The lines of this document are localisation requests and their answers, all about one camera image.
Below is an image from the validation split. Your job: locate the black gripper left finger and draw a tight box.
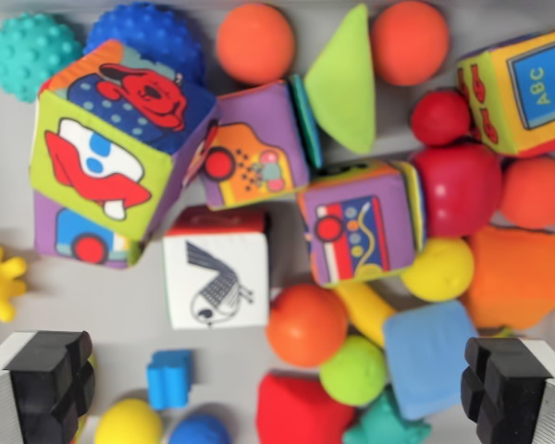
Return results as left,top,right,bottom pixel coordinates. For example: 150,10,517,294
0,330,96,444

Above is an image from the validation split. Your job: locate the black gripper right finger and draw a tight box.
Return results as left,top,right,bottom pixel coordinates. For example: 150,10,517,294
460,336,555,444

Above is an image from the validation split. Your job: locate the fabric cube with red dog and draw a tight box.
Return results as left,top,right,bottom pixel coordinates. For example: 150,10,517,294
30,39,221,244

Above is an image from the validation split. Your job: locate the light blue fabric cube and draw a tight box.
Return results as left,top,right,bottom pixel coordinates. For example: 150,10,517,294
381,300,480,422

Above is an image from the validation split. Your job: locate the yellow smooth ball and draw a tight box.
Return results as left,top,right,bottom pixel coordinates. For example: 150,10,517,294
93,398,164,444
401,236,475,302

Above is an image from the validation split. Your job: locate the orange fabric block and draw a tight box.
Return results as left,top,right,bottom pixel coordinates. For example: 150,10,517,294
460,225,555,331

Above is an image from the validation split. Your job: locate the small blue foam piece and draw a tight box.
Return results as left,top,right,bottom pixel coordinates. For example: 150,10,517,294
146,350,195,412

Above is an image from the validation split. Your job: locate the teal rubber star toy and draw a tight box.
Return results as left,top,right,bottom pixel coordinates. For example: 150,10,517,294
341,388,432,444

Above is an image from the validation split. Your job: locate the purple fabric cube with car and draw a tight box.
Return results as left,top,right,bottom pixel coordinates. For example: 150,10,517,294
32,191,144,270

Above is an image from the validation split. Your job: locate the green smooth ball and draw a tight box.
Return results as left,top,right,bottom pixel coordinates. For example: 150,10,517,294
318,335,389,408

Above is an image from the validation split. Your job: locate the blue smooth ball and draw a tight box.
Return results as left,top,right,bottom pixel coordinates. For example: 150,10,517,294
167,413,233,444

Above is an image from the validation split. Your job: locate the yellow cylinder toy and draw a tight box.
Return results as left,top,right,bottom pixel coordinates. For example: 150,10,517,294
335,281,397,348

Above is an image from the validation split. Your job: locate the orange smooth ball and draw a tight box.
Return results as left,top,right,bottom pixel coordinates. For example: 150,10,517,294
499,155,555,231
369,0,450,88
215,3,297,87
265,282,351,369

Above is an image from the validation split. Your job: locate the white cube with bird print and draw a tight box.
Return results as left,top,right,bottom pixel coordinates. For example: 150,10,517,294
162,206,272,330

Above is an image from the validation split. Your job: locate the large dark red ball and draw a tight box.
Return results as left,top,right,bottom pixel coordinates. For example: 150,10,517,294
411,142,504,238

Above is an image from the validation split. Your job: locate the red fabric block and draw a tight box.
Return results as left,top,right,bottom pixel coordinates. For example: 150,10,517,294
256,372,357,444

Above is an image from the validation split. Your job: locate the purple fabric cube with radio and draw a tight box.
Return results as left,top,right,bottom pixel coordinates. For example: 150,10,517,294
298,159,429,288

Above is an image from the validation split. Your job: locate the small red ball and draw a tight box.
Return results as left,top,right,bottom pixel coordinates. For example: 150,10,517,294
410,88,473,148

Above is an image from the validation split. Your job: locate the fabric cube with ABC print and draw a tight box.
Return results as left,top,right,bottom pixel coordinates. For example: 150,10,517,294
456,25,555,159

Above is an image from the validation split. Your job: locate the purple fabric cube with phone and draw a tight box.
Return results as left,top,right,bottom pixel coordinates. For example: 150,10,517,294
184,73,325,212

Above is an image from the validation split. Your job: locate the teal bumpy rubber ball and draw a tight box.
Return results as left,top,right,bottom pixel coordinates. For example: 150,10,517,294
0,12,84,104

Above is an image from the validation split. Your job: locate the green fabric cone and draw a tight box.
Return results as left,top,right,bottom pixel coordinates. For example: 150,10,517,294
303,3,377,154

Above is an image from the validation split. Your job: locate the blue bumpy rubber ball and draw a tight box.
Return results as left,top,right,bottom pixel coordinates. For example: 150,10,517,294
83,3,207,89

